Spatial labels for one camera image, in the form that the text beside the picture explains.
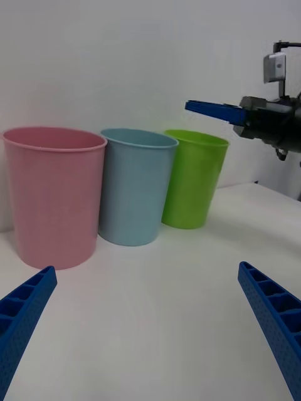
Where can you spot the green plastic bin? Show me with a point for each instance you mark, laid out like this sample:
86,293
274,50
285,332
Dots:
194,181

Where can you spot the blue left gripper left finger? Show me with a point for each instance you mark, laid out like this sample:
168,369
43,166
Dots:
22,319

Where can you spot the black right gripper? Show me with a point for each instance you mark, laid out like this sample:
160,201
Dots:
266,122

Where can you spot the pale blue plastic bin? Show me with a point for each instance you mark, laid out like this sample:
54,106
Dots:
135,194

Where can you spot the pink plastic bin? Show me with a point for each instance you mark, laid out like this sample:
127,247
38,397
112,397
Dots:
56,200

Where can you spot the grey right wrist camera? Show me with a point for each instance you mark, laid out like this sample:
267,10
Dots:
274,67

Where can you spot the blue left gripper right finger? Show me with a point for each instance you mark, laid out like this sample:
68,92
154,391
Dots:
276,319

